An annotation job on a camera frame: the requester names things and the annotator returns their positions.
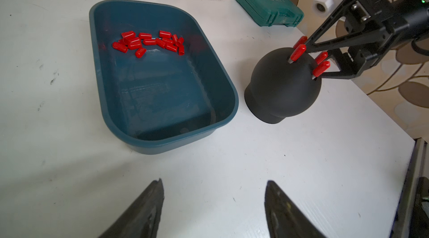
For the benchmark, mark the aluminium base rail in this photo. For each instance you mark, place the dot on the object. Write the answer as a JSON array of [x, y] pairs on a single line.
[[412, 215]]

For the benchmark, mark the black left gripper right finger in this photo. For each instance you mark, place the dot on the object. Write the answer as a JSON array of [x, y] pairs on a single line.
[[284, 218]]

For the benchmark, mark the red screw protection sleeve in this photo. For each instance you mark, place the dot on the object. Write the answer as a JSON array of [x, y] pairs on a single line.
[[301, 41]]

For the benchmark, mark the black dome screw fixture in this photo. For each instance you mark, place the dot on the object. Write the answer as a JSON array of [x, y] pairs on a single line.
[[279, 89]]

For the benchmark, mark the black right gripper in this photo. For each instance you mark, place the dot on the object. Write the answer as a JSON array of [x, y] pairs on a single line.
[[375, 26]]

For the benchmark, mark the red sleeve on screw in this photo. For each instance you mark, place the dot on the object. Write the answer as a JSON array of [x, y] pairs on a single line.
[[321, 57]]

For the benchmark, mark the green plastic tool case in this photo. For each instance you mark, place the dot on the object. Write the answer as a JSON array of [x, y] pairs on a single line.
[[267, 13]]

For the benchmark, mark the dark teal plastic tray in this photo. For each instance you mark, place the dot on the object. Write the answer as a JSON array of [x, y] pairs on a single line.
[[162, 100]]

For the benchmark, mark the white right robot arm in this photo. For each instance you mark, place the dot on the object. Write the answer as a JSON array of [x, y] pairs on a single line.
[[416, 12]]

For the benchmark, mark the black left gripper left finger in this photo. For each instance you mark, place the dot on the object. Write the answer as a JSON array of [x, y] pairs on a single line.
[[142, 217]]

